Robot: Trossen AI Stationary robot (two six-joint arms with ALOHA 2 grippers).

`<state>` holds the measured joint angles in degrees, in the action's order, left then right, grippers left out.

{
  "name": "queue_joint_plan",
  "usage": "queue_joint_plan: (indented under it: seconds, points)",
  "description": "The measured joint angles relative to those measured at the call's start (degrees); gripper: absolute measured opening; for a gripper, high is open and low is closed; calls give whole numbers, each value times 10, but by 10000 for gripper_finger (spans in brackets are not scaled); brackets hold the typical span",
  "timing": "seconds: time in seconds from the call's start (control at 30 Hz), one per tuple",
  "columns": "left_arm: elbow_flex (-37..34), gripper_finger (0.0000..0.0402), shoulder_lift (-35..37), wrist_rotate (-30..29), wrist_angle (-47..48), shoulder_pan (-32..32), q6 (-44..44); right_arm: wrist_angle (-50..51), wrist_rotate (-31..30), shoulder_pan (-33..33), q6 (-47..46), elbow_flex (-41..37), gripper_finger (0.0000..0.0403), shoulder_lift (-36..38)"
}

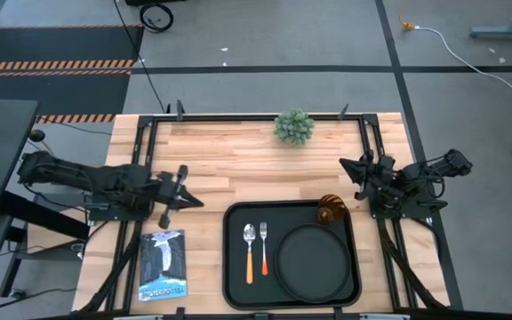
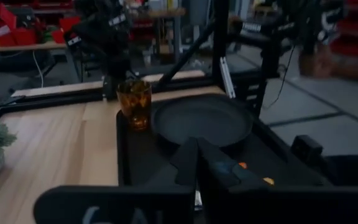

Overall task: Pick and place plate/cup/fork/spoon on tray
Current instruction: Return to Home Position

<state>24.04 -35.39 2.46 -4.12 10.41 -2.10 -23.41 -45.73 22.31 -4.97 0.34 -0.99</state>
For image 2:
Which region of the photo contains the red storage bin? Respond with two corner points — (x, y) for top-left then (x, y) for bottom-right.
(11, 27), (37, 47)
(0, 2), (17, 30)
(58, 16), (82, 34)

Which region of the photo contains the black aluminium table frame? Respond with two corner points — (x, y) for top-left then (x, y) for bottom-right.
(0, 0), (281, 122)

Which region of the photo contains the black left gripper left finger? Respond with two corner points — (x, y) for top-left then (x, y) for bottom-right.
(32, 136), (198, 224)

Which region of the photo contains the small black camera box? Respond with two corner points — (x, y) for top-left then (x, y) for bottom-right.
(290, 134), (324, 163)

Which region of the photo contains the brown cardboard box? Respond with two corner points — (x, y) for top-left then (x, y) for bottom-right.
(297, 42), (337, 78)

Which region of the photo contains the white light bar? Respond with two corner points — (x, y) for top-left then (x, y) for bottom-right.
(219, 57), (236, 99)

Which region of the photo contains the black rectangular tray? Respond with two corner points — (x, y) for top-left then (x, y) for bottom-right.
(116, 93), (332, 187)

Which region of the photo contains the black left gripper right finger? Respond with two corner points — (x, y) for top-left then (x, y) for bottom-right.
(197, 137), (358, 224)

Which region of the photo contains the white hanging cable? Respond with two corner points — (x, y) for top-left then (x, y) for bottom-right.
(31, 50), (45, 89)

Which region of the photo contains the wooden workbench top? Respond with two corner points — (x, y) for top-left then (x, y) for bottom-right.
(0, 41), (68, 54)

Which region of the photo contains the black round plate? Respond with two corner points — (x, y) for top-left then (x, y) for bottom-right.
(150, 95), (254, 149)

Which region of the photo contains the wooden table with grey legs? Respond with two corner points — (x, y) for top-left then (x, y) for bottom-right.
(128, 7), (188, 65)

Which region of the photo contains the amber patterned drinking cup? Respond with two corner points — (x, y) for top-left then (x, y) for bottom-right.
(116, 80), (152, 131)

